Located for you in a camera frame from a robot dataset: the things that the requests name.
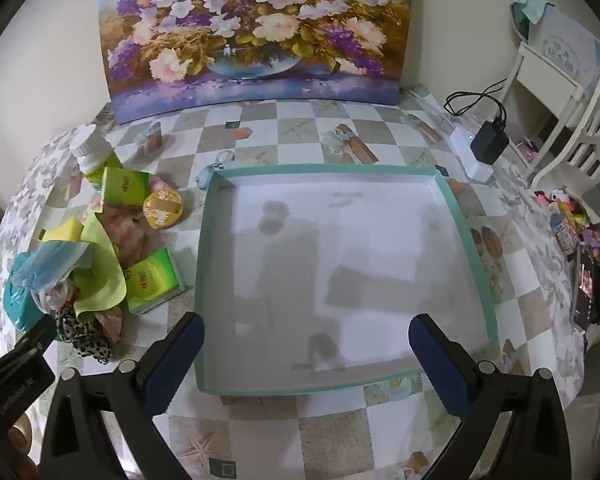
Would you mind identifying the red and white fabric item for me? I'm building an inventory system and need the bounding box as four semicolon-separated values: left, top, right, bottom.
35;277;78;318

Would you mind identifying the leopard print scrunchie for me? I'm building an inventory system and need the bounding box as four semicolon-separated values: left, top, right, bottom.
55;305;113;363

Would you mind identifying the beige scrunchie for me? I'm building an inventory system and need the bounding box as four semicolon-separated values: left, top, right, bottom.
92;306;126;343

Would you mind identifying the white power strip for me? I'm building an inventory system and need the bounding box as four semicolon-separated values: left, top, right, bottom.
450;127;496;183

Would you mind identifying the pile of small toys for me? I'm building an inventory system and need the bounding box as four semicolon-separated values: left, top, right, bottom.
535;185;600;256

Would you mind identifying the pink white wavy towel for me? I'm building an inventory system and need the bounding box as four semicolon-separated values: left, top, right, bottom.
92;197;151;266

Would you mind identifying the colourful puzzle cylinder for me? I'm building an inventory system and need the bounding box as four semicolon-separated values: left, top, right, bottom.
550;212;583;253

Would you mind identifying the teal plastic bag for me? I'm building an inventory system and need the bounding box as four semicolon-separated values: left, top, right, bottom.
2;252;48;331

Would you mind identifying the black charger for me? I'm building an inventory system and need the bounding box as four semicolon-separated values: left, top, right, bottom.
470;120;510;165

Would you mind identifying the person's left hand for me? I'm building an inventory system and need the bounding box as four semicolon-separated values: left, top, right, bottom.
7;412;43;480

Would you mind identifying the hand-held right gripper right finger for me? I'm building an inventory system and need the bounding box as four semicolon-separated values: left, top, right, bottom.
408;313;573;480

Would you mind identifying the dark photo frame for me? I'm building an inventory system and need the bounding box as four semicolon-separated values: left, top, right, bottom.
570;247;600;331

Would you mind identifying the round yellow container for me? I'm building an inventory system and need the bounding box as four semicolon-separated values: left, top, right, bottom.
143;188;185;229

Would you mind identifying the white bottle green label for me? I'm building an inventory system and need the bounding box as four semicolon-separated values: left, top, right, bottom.
70;124;123;183

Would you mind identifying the pale blue printed sign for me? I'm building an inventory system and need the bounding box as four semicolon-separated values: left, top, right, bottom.
510;0;600;91

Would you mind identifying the flower painting poster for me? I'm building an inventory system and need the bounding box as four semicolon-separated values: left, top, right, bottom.
98;0;425;126

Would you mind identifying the white frame stand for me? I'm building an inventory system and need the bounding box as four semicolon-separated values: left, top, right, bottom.
510;40;586;131

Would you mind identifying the teal shallow box tray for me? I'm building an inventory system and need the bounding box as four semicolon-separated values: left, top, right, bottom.
195;162;499;396

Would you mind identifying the white ornate chair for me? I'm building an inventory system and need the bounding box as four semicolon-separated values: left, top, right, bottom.
527;42;600;196

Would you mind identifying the lime green cloth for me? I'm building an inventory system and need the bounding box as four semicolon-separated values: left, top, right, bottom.
70;212;128;323

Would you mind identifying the green tissue pack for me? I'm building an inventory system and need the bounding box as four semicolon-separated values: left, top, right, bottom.
101;166;153;207
124;248;186;315

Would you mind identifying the blue face mask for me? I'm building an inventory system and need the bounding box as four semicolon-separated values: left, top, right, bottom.
17;240;95;291

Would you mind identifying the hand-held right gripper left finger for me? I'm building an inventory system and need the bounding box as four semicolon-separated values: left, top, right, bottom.
39;311;206;480

